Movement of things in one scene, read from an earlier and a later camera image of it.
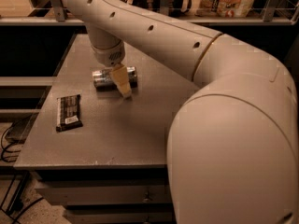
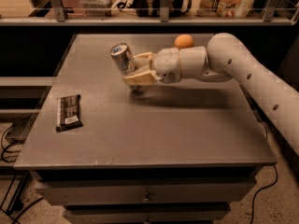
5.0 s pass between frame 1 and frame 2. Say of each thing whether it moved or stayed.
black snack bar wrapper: stayed
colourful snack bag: stayed
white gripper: moved
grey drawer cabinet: stayed
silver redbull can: moved
